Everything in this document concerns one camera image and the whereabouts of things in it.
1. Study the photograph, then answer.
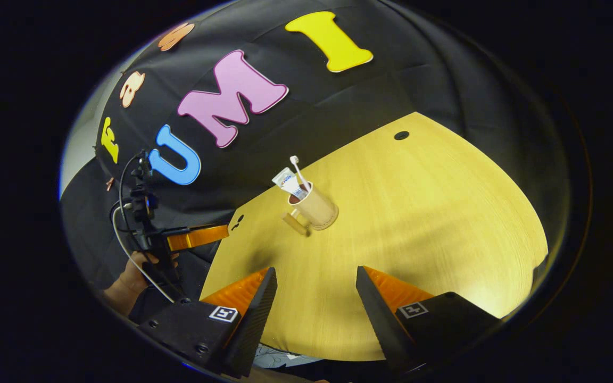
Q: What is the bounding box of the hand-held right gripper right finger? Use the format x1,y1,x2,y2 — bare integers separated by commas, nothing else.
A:
355,265,503,374

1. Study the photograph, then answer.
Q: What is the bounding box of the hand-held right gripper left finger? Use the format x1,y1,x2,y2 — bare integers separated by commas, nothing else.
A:
139,267,279,378

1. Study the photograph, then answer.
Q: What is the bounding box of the white toothpaste tube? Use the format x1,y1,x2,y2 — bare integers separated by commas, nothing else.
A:
271,167,308,201

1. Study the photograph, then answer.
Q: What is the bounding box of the pink toothbrush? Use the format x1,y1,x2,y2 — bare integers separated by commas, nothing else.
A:
289,155,312,192

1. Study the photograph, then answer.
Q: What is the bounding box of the beige cup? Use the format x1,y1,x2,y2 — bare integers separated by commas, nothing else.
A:
282,181,339,238

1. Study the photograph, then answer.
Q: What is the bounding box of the white patterned clothing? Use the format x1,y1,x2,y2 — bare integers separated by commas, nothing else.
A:
253,345,310,369

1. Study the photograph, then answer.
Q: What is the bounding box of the black backdrop cloth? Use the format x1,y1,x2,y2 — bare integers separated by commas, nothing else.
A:
61,0,573,320

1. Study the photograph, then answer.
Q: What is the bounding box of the grey cable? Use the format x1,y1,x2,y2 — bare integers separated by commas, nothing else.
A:
111,205,177,304

